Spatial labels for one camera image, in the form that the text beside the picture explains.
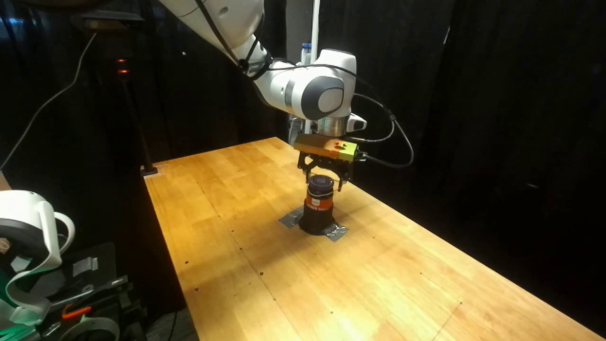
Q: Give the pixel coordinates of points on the gripper body block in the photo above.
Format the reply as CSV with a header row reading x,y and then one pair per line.
x,y
328,150

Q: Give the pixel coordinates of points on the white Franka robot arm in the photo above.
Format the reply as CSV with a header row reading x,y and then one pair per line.
x,y
296,87

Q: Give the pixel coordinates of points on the brown upturned cup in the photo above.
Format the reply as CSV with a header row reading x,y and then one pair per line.
x,y
317,218

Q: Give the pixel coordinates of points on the white vertical pole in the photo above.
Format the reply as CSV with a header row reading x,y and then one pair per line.
x,y
315,25

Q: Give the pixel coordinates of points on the black equipment cart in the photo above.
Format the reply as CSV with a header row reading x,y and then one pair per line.
x,y
96,284

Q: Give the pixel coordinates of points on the masking tape roll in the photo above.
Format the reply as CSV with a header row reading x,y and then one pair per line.
x,y
96,324

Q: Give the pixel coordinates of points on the white rounded machine housing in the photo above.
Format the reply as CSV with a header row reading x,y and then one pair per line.
x,y
29,229

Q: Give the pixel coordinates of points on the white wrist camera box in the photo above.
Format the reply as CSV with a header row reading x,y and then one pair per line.
x,y
357,120

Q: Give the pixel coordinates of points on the grey square base plate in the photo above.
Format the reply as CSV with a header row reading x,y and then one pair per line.
x,y
334,233

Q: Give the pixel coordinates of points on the black camera tripod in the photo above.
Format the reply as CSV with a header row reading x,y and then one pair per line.
x,y
135,125

